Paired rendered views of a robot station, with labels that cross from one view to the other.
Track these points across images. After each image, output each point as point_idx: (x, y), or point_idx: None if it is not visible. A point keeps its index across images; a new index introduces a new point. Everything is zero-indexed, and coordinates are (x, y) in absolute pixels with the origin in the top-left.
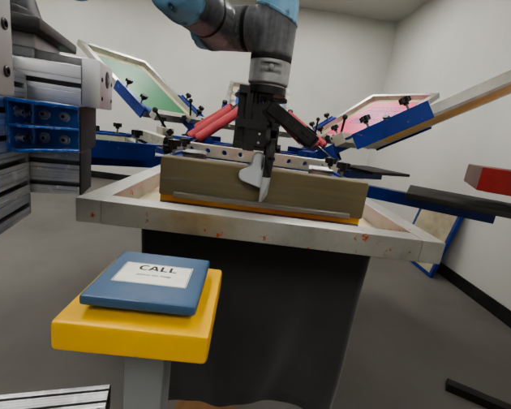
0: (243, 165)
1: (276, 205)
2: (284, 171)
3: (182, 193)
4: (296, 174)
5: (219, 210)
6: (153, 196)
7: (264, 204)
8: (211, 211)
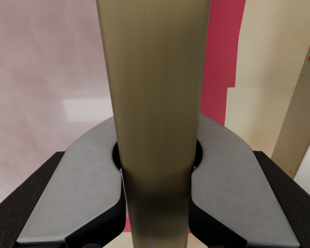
0: (177, 245)
1: (204, 64)
2: (189, 98)
3: (187, 239)
4: (206, 6)
5: (304, 187)
6: (124, 244)
7: (200, 103)
8: None
